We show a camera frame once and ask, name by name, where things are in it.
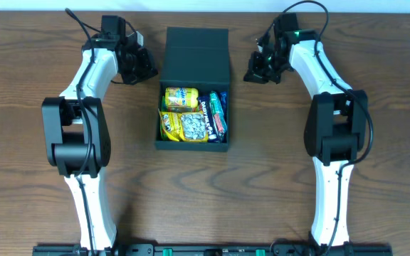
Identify yellow Mentos gum bottle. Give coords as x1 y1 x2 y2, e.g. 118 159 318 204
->
164 87 199 108

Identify blue Oreo cookie pack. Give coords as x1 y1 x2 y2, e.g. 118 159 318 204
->
219 91 228 114

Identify dark green gift box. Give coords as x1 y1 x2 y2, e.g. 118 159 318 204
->
154 26 231 153

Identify Haribo gummy candy bag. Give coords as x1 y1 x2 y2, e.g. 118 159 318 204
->
159 96 169 141

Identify purple Dairy Milk bar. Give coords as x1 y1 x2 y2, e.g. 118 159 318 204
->
198 95 220 143

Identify green Milo wafer bar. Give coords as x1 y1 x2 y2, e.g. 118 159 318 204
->
209 91 228 141

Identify yellow seed snack bag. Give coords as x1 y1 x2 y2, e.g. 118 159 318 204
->
159 111 209 142

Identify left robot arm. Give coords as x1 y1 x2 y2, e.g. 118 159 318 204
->
34 9 158 255

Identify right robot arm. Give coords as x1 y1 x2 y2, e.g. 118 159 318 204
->
243 13 372 250

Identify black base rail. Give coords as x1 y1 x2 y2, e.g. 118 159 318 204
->
32 242 394 256

